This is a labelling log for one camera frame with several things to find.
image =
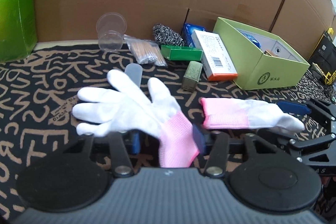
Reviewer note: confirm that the white orange carton box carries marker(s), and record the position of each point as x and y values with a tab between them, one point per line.
216	60

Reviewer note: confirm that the tall green gift box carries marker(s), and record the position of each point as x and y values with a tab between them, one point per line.
18	29

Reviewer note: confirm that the bag of wooden sticks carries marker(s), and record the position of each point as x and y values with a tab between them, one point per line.
145	51

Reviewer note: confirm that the patterned black tan cloth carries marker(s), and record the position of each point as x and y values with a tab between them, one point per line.
38	93

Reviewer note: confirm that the white pink glove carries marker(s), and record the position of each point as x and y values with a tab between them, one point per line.
231	113
125	107

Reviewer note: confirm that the blue gum container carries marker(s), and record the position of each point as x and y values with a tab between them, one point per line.
252	39

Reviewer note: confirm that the light green open box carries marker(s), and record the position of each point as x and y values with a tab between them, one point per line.
255	69

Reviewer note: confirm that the black yellow package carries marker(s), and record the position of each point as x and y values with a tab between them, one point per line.
322	64

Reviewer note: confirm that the clear plastic cup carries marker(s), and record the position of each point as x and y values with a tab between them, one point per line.
111	28

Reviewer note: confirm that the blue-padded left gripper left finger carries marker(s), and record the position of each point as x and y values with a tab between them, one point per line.
120	147

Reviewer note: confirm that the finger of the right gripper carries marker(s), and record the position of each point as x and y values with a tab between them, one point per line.
274	137
294	108

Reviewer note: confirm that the translucent white tube case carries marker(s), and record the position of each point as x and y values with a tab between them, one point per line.
134	72

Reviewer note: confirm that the small olive metal tin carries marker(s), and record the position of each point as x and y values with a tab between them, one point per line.
192	76

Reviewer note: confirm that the small dark green box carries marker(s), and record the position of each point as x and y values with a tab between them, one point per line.
177	53

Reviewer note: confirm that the blue plastic packet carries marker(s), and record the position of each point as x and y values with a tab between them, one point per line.
187	31

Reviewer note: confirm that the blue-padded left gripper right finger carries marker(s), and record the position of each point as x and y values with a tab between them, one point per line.
216	146

